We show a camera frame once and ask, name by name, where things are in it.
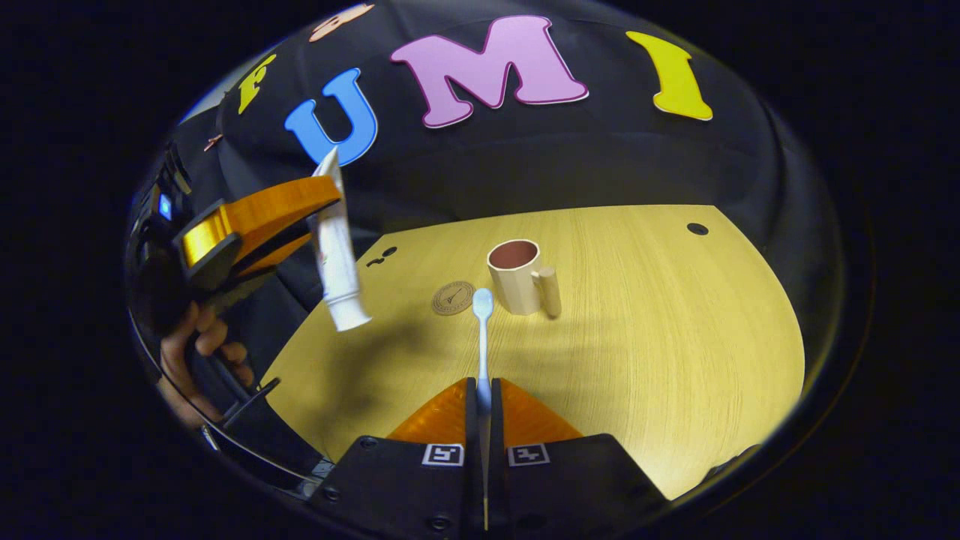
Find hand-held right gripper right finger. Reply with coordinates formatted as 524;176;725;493
487;377;670;535

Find white toothpaste tube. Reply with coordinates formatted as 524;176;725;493
309;147;373;332

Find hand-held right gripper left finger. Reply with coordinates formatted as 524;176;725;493
311;377;481;535

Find round wooden coaster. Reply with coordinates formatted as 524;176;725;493
431;280;476;317

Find white toothbrush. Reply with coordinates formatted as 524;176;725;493
472;288;497;466

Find beige cup with wooden handle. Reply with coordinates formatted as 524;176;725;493
487;238;563;320

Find black backdrop cloth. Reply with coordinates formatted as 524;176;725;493
124;0;848;451

